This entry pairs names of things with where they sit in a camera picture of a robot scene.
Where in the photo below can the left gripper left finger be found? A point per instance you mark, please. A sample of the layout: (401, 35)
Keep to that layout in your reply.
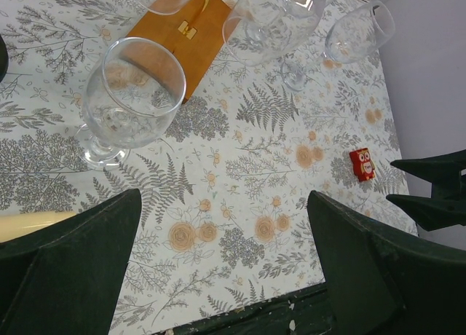
(66, 278)

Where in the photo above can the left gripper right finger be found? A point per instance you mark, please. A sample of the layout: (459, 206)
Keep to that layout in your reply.
(382, 280)

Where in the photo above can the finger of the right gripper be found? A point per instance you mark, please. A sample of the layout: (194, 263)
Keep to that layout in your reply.
(444, 170)
(431, 214)

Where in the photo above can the wooden pestle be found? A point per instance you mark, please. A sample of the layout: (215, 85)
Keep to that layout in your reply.
(15, 226)

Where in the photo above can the red owl toy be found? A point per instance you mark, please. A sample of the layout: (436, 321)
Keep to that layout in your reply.
(363, 166)

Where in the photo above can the floral patterned table mat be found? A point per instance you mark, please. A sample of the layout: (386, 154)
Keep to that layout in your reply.
(224, 221)

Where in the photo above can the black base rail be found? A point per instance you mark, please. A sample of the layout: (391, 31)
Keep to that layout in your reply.
(305, 311)

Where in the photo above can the gold wire wine glass rack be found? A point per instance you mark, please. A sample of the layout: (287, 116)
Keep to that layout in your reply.
(193, 35)

